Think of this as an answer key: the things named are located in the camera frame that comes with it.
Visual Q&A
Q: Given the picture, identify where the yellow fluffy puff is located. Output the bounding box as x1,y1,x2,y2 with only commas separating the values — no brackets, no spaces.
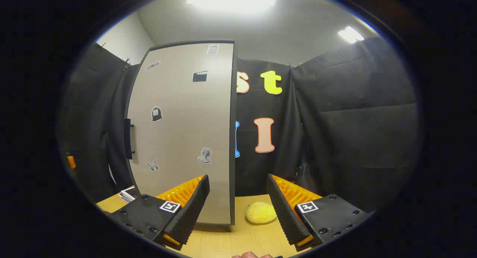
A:
245,202,277,224

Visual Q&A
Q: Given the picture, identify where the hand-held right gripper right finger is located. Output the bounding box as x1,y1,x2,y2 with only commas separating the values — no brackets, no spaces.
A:
266,173,375,252

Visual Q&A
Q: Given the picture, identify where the small ceiling light panel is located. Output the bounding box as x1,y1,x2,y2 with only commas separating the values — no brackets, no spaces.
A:
337,26,365,44

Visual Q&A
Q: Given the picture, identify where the dark grey cabinet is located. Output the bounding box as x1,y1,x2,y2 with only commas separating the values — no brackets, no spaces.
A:
124,40,239,226

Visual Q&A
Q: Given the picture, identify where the black backdrop cloth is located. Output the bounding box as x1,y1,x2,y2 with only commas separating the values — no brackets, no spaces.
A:
58,36,420,214

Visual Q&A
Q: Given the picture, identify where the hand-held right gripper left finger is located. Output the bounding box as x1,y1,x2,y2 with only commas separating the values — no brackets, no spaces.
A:
104,174,210,251

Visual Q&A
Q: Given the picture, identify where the grey cabinet door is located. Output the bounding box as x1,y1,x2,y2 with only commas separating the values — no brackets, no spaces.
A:
124,40,236,226

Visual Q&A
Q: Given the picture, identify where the black door handle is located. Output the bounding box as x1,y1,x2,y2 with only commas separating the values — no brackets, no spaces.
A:
124,118,135,160

